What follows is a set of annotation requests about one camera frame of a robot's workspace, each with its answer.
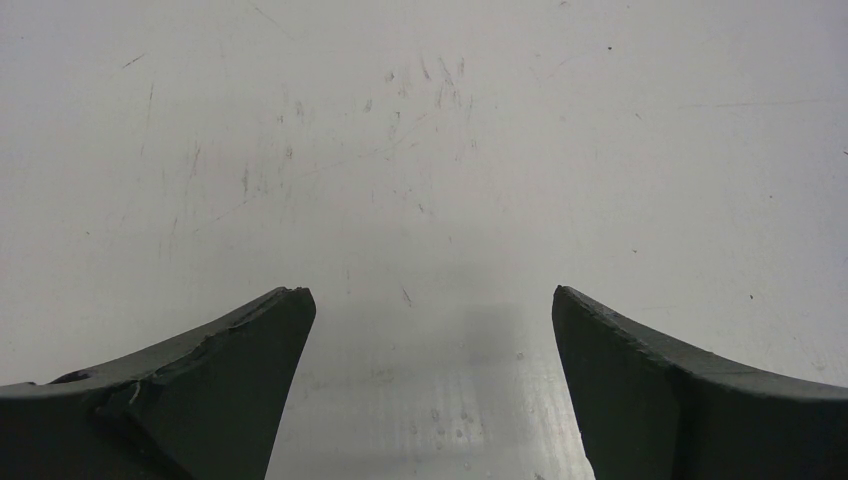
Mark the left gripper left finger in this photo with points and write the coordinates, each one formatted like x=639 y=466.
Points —
x=205 y=404

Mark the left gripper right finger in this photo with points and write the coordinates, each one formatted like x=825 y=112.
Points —
x=650 y=406

